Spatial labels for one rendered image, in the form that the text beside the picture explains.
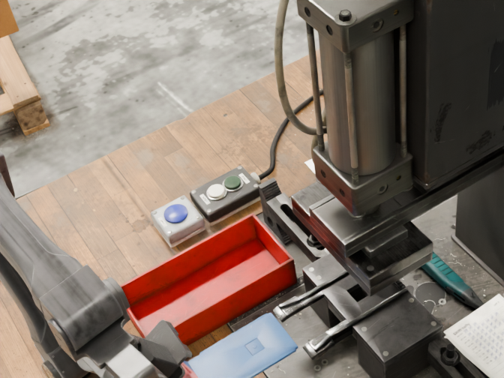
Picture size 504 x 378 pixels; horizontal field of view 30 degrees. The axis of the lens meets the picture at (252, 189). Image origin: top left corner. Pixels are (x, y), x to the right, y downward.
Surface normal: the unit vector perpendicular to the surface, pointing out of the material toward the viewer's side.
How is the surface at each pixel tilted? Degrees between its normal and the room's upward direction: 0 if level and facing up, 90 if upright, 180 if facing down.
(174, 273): 90
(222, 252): 90
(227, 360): 1
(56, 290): 17
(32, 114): 90
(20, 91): 0
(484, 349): 0
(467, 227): 90
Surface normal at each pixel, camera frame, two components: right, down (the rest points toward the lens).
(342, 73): -0.49, 0.68
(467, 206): -0.85, 0.45
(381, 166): 0.47, 0.60
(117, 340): -0.18, -0.72
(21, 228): 0.07, -0.51
